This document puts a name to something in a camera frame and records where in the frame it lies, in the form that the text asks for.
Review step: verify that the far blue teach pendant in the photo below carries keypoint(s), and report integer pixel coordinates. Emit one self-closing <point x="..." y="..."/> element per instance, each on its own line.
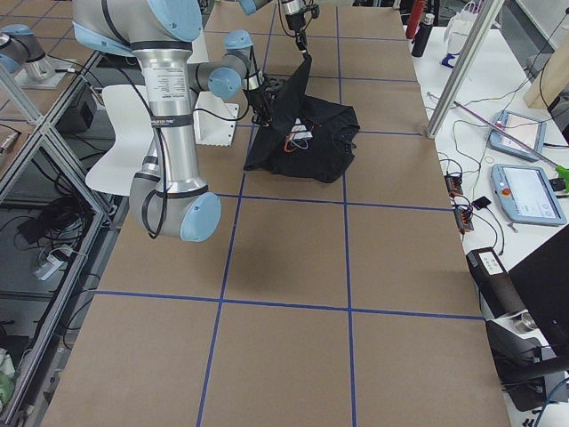
<point x="528" y="130"/>

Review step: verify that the blue teach pendant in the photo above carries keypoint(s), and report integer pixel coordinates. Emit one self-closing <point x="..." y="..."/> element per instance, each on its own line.
<point x="528" y="130"/>
<point x="526" y="196"/>

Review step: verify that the aluminium frame post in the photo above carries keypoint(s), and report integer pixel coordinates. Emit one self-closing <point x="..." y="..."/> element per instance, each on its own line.
<point x="473" y="43"/>

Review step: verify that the near blue teach pendant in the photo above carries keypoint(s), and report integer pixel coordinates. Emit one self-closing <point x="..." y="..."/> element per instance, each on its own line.
<point x="526" y="196"/>

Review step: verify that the black monitor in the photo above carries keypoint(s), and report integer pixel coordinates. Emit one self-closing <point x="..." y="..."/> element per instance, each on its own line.
<point x="529" y="372"/>

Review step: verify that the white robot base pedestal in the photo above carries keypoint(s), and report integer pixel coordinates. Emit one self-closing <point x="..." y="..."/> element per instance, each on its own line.
<point x="215" y="120"/>

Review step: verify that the black water bottle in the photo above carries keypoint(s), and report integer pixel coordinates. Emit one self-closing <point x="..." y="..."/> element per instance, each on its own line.
<point x="421" y="38"/>

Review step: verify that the white paper bag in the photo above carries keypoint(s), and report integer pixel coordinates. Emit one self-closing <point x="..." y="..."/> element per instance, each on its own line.
<point x="457" y="32"/>

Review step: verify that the black label box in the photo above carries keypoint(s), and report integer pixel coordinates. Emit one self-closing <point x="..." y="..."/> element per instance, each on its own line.
<point x="493" y="282"/>

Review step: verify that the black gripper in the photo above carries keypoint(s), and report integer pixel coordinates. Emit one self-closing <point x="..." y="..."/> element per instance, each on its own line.
<point x="257" y="101"/>
<point x="295" y="23"/>

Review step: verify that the red bottle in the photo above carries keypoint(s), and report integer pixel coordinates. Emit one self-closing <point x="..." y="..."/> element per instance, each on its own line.
<point x="414" y="19"/>

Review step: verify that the white plastic chair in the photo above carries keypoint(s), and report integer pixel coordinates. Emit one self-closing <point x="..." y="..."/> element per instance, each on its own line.
<point x="113" y="173"/>

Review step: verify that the black graphic t-shirt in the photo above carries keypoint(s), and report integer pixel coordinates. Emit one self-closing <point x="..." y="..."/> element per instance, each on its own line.
<point x="306" y="137"/>

